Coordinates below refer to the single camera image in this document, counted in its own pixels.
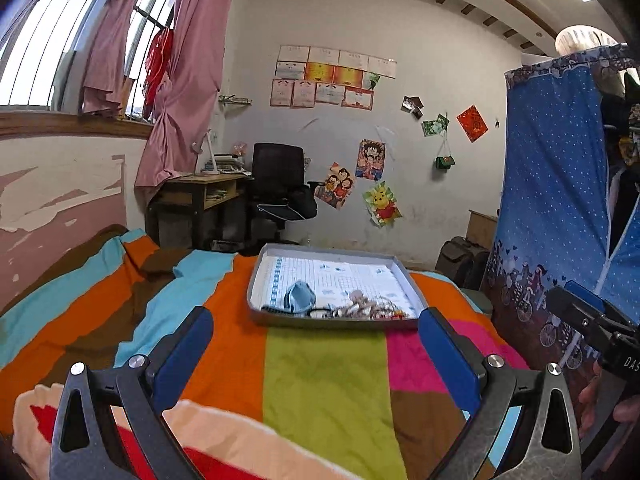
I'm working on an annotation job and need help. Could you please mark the cartoon family poster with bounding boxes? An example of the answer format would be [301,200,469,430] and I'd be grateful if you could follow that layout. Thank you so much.
[314,162,356,211]

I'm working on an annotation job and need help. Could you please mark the black office chair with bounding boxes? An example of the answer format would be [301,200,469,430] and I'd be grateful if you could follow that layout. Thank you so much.
[248,142,319,247]

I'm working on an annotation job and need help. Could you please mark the grey shallow tray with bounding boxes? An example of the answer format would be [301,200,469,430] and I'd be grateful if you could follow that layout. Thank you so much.
[246,242,429,331]

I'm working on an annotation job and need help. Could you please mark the red paper envelope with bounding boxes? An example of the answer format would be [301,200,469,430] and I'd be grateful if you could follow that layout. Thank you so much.
[456,104,490,144]

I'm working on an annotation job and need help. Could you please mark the small pink curtain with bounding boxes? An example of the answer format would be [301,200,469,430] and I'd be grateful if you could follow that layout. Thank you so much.
[80,0,151,120]

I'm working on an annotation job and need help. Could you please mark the colourful striped blanket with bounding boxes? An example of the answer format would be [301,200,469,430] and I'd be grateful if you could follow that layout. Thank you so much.
[0,225,531,480]

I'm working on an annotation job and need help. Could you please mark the large pink curtain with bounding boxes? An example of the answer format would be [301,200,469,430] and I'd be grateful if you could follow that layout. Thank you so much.
[134,0,241,192]

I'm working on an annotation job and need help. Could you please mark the group of wall certificates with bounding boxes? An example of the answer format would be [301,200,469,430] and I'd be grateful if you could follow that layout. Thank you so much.
[270,45,398,112]

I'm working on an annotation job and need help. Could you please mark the blue cloth pouch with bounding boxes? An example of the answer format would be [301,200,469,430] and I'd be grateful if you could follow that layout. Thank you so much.
[282,280,317,314]

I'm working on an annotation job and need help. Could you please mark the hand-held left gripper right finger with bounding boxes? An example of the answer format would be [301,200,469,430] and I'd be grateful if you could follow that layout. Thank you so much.
[417,307,583,480]

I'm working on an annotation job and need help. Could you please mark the green wall photos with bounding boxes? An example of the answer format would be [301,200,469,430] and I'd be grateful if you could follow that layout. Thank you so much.
[421,113,450,137]

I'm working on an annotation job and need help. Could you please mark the wooden desk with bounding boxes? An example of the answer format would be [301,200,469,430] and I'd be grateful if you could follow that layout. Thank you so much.
[145,172,254,252]

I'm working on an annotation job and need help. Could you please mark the brown suitcase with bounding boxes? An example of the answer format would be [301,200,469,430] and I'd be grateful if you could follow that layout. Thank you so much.
[435,236,491,291]

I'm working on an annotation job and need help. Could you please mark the yellow bead hair tie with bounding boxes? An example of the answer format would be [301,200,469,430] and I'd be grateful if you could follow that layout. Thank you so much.
[372,296,411,320]

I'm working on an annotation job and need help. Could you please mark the white woven basket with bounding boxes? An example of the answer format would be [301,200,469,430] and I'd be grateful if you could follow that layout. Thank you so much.
[554,27,619,56]

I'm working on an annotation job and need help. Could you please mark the blue dotted wardrobe cover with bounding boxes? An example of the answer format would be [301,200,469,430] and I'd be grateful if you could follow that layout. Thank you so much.
[480,45,640,402]

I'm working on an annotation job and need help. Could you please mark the white desk lamp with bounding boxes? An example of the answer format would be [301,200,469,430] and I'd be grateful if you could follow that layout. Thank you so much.
[191,130,221,177]

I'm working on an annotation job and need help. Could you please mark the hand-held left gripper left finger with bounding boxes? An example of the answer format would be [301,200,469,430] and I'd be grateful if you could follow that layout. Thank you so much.
[49,305,216,480]

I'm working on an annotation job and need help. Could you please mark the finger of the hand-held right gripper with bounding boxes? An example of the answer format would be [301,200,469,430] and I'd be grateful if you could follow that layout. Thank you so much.
[564,279,637,334]
[545,285,609,349]

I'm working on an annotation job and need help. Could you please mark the dark wall photos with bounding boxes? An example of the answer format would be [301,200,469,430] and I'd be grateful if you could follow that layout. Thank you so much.
[400,94,425,120]

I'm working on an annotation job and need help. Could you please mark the yellow bear poster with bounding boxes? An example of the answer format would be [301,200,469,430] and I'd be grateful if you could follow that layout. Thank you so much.
[362,182,404,229]

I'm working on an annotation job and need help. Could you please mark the wooden cabinet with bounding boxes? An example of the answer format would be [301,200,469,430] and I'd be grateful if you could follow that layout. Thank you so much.
[466,208,500,251]

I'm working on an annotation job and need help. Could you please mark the white clothes hanger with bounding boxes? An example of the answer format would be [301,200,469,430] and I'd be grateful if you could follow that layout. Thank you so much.
[255,199,307,222]

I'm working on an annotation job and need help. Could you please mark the red hanging cloth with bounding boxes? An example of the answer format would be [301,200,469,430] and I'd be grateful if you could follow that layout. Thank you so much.
[142,27,175,120]

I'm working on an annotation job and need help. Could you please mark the dark hanging clothes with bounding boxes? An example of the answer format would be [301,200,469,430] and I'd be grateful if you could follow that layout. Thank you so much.
[599,55,640,262]

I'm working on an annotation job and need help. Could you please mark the barred window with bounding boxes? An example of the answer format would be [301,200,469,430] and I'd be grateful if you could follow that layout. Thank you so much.
[0,0,187,122]

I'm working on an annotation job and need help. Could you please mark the anime character poster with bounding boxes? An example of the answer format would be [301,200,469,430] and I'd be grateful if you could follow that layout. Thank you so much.
[354,138,387,181]

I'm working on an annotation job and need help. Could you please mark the white grid paper sheet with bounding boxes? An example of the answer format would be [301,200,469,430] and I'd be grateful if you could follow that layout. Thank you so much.
[250,255,421,318]

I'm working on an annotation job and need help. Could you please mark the person's right hand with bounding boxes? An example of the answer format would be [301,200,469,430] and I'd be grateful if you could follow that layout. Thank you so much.
[577,360,640,431]

